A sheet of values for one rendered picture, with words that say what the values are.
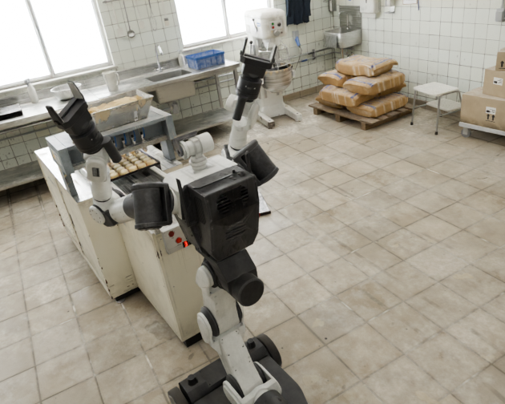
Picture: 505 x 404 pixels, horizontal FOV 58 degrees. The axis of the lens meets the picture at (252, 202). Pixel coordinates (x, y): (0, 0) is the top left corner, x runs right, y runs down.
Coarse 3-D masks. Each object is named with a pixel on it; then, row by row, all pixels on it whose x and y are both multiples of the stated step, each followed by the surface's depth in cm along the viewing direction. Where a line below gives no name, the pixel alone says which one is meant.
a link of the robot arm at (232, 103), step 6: (240, 90) 170; (228, 96) 175; (234, 96) 176; (240, 96) 169; (246, 96) 170; (252, 96) 171; (228, 102) 175; (234, 102) 174; (240, 102) 169; (246, 102) 173; (252, 102) 175; (228, 108) 176; (234, 108) 175; (240, 108) 171; (246, 108) 174; (234, 114) 172; (240, 114) 172; (246, 114) 175
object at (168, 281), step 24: (144, 240) 246; (144, 264) 268; (168, 264) 240; (192, 264) 249; (144, 288) 297; (168, 288) 246; (192, 288) 255; (168, 312) 263; (192, 312) 261; (192, 336) 271
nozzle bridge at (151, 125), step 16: (160, 112) 295; (112, 128) 278; (128, 128) 275; (144, 128) 290; (160, 128) 296; (48, 144) 279; (64, 144) 263; (128, 144) 287; (144, 144) 288; (160, 144) 315; (64, 160) 260; (80, 160) 273; (64, 176) 273
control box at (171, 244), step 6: (168, 228) 231; (174, 228) 231; (180, 228) 233; (162, 234) 230; (174, 234) 232; (180, 234) 235; (168, 240) 232; (174, 240) 234; (186, 240) 238; (168, 246) 233; (174, 246) 235; (180, 246) 237; (186, 246) 239; (168, 252) 234
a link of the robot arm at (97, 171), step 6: (96, 156) 147; (90, 162) 146; (96, 162) 146; (102, 162) 147; (90, 168) 148; (96, 168) 148; (102, 168) 148; (108, 168) 159; (90, 174) 150; (96, 174) 150; (102, 174) 150; (108, 174) 156; (96, 180) 153; (102, 180) 153
